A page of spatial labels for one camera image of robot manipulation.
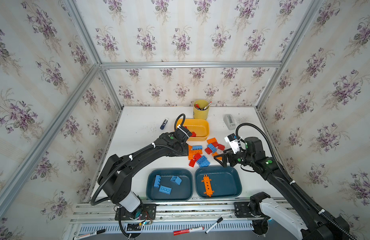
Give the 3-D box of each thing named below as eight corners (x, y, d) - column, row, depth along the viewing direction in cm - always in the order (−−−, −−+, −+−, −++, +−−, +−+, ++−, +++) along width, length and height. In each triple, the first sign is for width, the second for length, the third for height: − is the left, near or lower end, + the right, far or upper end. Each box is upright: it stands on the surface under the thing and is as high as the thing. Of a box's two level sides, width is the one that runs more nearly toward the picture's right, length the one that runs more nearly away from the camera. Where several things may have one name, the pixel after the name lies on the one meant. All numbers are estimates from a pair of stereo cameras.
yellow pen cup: (193, 123, 112) (194, 110, 101) (193, 112, 119) (193, 99, 108) (208, 123, 112) (210, 110, 101) (206, 112, 119) (208, 99, 108)
